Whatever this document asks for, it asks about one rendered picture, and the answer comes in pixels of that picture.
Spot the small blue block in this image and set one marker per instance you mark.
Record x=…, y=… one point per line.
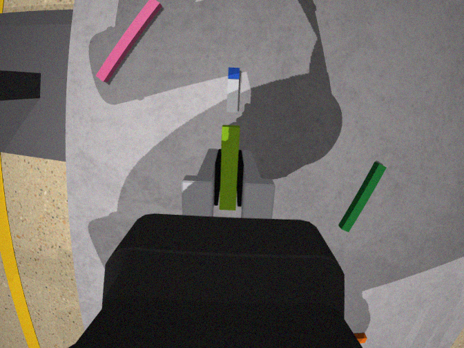
x=234, y=73

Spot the pink rod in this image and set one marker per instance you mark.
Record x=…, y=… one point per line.
x=128, y=39

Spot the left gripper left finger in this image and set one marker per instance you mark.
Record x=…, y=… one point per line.
x=198, y=190

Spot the orange rod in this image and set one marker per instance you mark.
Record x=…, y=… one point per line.
x=361, y=337

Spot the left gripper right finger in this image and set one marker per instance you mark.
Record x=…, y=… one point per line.
x=258, y=194

